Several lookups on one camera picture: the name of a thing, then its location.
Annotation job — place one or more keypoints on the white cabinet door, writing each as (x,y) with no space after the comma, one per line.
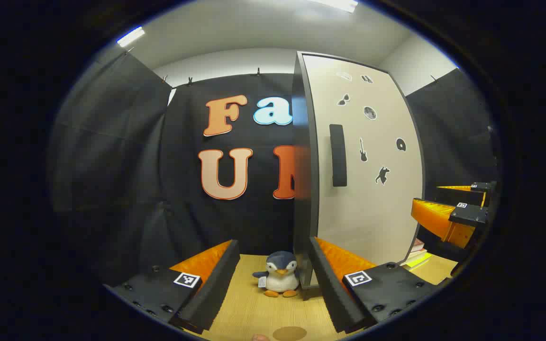
(377,213)

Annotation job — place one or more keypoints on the dark grey cabinet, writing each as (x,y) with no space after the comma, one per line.
(304,166)

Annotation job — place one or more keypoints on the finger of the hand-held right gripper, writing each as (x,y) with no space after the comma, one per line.
(462,198)
(467,215)

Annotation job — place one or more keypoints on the black backdrop cloth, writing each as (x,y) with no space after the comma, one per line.
(112,166)

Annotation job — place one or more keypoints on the penguin plush toy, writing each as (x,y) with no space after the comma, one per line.
(280,279)

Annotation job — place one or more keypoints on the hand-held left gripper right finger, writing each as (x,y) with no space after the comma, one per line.
(330,293)

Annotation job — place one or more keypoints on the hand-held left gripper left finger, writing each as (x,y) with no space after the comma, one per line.
(216,289)

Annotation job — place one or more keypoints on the stack of books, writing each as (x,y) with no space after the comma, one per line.
(415,258)

